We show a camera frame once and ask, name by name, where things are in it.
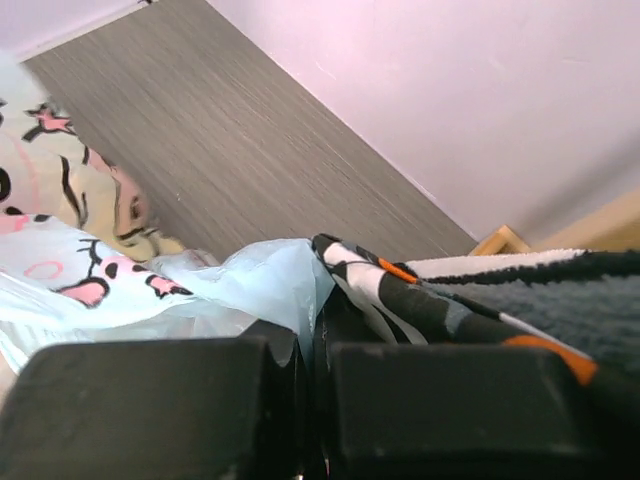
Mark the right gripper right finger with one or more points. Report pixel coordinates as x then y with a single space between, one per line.
458 412

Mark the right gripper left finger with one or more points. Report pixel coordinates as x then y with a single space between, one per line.
226 408

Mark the light blue plastic bag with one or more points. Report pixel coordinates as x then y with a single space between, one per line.
83 261

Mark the camouflage patterned fabric bag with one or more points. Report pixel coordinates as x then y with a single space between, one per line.
584 302

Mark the wooden rack frame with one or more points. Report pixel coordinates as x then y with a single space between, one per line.
613 227

